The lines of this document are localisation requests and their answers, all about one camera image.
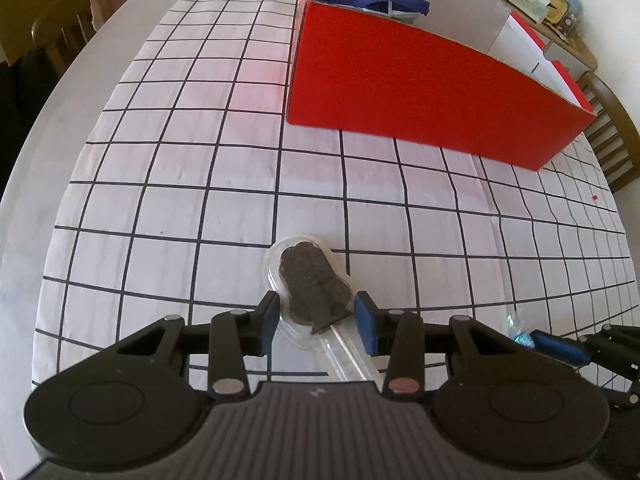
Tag small teal candy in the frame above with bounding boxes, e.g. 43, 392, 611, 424
506, 313, 536, 349

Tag dark chocolate lollipop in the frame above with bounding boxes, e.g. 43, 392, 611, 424
262, 234, 383, 387

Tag white and blue snack packet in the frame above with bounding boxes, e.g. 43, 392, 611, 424
312, 0, 431, 24

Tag white grid tablecloth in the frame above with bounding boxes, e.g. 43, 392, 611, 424
32, 0, 639, 384

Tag right wooden chair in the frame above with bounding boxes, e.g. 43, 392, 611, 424
578, 72, 639, 193

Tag wooden chair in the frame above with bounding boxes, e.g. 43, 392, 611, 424
578, 72, 639, 193
32, 0, 96, 77

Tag red cardboard box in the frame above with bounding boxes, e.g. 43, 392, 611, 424
286, 0, 594, 170

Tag white drawer cabinet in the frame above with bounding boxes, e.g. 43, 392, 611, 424
501, 0, 598, 79

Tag left wooden chair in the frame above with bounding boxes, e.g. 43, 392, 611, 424
32, 0, 96, 77

